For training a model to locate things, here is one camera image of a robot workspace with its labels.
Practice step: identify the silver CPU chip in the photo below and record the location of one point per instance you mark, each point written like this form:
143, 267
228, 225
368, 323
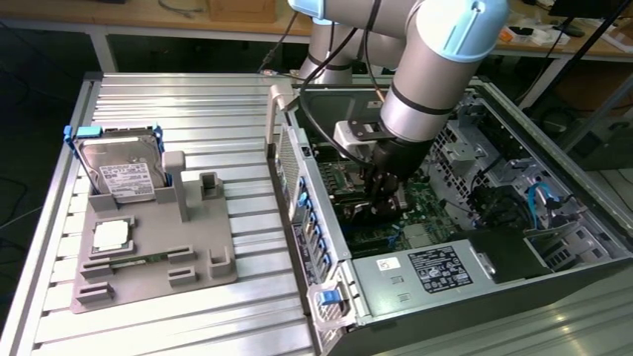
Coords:
113, 236

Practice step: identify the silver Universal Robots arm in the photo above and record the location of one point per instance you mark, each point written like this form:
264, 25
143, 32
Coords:
430, 74

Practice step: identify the metal disk bay cage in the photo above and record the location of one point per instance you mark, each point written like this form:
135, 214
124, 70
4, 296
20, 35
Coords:
460, 155

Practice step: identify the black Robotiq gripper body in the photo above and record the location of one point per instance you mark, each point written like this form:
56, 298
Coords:
400, 155

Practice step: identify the hard drive with blue bracket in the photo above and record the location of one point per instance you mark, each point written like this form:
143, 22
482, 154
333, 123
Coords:
89, 131

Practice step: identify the blue case latch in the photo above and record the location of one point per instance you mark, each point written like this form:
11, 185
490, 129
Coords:
330, 297

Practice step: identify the black slanted pole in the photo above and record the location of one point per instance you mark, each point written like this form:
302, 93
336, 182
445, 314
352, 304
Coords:
590, 37

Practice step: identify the black computer monitor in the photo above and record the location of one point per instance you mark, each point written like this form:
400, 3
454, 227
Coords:
588, 7

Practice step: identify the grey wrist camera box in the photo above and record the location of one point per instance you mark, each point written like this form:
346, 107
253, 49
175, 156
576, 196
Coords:
348, 135

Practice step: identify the grey plastic parts rack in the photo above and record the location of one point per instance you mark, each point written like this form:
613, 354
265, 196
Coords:
157, 230

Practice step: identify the wooden desk with white frame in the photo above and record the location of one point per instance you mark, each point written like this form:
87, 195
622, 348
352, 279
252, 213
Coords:
148, 18

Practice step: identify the green RAM stick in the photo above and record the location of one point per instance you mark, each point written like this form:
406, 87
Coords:
133, 260

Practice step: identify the orange small box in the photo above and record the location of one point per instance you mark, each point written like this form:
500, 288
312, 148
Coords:
504, 35

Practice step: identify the grey open PC case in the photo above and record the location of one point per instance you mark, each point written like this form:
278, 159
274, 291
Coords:
445, 296

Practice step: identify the wooden desk with clutter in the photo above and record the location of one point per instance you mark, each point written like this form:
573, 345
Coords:
544, 46

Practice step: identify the silver hard disk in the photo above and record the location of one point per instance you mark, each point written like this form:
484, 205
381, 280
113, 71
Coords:
119, 163

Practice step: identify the grey power supply unit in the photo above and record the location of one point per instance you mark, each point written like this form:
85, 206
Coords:
396, 278

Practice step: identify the CPU socket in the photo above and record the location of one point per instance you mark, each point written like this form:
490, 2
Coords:
353, 180

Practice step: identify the green motherboard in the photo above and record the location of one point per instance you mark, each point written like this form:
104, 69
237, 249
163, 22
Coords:
428, 207

